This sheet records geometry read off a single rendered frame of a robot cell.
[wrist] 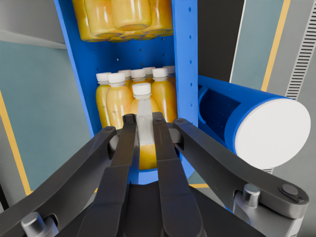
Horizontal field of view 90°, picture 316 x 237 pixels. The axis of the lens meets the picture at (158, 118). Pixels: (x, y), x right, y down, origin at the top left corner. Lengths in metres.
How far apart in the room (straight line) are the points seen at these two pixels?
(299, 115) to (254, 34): 1.21
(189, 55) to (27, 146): 1.91
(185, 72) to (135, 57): 0.27
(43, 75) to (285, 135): 1.71
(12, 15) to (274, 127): 0.98
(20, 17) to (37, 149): 1.42
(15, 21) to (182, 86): 0.66
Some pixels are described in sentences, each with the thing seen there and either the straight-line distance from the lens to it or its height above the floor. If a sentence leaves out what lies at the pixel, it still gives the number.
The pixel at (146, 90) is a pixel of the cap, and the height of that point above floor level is 1.17.
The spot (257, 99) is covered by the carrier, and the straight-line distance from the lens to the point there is 0.65.
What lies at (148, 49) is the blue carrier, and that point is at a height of 0.96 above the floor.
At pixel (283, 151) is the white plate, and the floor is 1.04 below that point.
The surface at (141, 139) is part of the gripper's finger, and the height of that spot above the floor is 1.36.
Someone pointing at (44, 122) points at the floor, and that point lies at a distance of 1.86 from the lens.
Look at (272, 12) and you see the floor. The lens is 1.93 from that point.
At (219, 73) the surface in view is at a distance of 1.51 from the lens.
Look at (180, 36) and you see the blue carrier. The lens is 0.30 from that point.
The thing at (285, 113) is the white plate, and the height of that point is 1.04.
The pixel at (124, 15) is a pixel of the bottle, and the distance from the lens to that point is 0.32.
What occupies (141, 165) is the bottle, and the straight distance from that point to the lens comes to 0.39.
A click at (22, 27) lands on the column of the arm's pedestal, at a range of 0.84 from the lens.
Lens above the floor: 1.50
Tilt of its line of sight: 69 degrees down
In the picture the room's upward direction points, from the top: 165 degrees clockwise
